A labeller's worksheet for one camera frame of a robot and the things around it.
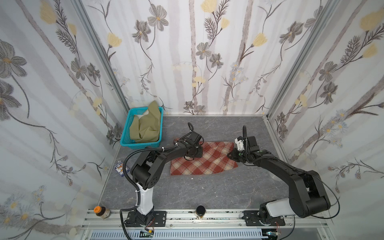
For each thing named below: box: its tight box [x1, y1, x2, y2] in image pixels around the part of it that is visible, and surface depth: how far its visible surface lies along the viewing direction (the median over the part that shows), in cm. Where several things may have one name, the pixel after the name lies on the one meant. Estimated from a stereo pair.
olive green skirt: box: [129, 100, 161, 143], surface depth 108 cm
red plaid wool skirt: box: [170, 141, 238, 176], surface depth 92 cm
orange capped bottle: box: [93, 206, 111, 219], surface depth 71 cm
